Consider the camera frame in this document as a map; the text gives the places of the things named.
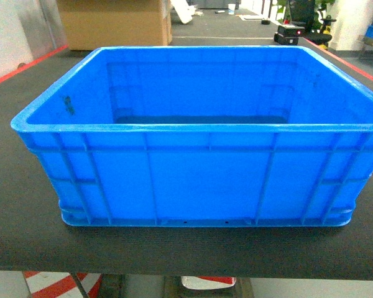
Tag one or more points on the large blue plastic crate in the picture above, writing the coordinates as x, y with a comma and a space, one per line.
242, 136

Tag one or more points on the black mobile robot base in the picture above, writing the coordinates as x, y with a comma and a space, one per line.
288, 34

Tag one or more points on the brown cardboard box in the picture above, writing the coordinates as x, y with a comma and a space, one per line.
89, 25

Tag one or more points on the white cup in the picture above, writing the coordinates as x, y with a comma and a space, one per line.
231, 9

